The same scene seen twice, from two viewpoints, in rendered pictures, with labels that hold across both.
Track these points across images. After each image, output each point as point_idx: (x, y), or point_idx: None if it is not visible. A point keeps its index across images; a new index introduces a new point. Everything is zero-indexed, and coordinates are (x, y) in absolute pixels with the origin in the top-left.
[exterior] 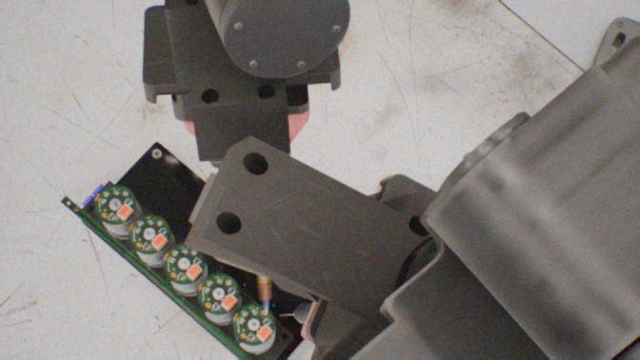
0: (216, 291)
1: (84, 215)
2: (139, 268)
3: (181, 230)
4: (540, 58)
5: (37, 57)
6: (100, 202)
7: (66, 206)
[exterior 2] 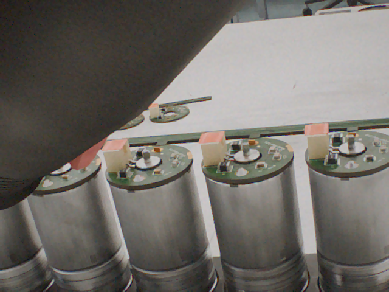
0: (64, 167)
1: (383, 121)
2: (225, 131)
3: None
4: None
5: None
6: (380, 140)
7: None
